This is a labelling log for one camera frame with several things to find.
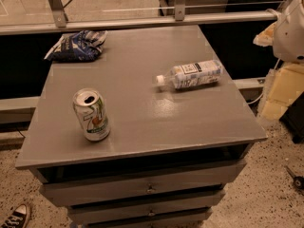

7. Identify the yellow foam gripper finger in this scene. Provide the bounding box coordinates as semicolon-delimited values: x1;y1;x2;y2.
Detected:
253;22;276;47

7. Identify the blue chip bag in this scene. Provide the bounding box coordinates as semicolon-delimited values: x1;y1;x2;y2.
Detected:
45;30;108;62

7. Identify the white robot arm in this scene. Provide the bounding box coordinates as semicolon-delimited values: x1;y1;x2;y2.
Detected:
253;0;304;64

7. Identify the yellow foam block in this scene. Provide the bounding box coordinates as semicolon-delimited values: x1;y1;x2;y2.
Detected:
258;62;304;120

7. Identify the clear plastic water bottle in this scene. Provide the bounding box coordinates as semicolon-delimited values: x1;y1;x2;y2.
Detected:
156;60;223;89

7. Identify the grey drawer cabinet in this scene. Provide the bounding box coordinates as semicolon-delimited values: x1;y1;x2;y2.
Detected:
16;26;266;228

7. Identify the white green soda can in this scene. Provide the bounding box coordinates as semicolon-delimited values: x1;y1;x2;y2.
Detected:
73;88;110;142

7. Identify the black white sneaker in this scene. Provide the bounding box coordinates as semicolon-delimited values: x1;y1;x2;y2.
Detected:
0;203;30;228

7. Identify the white cable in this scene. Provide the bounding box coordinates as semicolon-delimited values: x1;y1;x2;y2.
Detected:
246;58;282;106

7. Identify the metal railing frame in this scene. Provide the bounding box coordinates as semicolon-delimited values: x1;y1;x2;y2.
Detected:
0;0;292;35

